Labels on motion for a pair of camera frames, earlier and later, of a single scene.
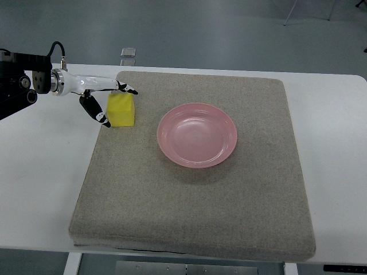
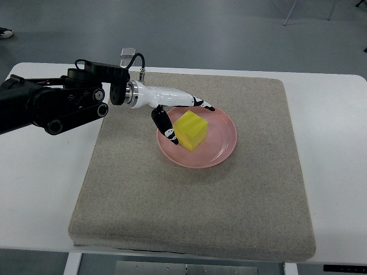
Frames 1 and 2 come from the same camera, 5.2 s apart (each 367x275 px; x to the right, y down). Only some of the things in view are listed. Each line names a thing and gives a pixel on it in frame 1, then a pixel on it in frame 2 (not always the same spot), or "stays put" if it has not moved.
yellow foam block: (120, 109) -> (190, 130)
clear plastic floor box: (128, 52) stays put
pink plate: (196, 136) stays put
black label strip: (344, 268) stays put
